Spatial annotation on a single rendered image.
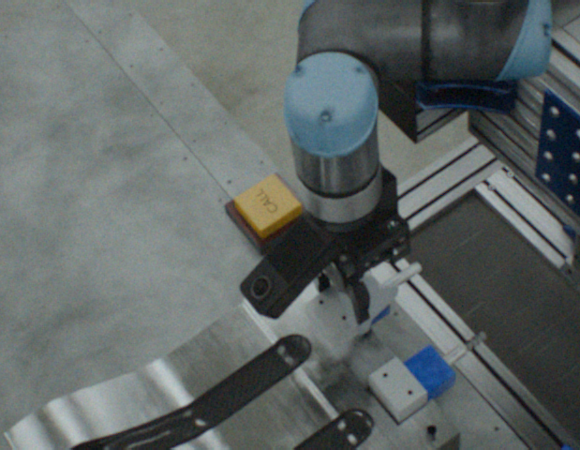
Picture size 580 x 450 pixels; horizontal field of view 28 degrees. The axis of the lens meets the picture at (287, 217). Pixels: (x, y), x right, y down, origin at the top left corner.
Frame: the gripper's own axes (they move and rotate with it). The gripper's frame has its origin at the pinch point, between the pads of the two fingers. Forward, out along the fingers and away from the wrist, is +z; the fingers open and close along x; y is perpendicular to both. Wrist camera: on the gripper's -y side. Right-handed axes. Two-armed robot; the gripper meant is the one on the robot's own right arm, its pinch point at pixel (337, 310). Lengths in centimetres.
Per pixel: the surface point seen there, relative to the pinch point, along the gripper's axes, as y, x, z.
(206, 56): 40, 116, 91
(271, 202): 4.4, 20.5, 7.4
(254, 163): 7.2, 29.0, 11.0
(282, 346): -6.5, 1.3, 2.4
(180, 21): 41, 129, 91
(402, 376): 0.5, -10.4, -0.6
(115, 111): -2.4, 47.9, 11.0
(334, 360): -3.2, -3.6, 2.1
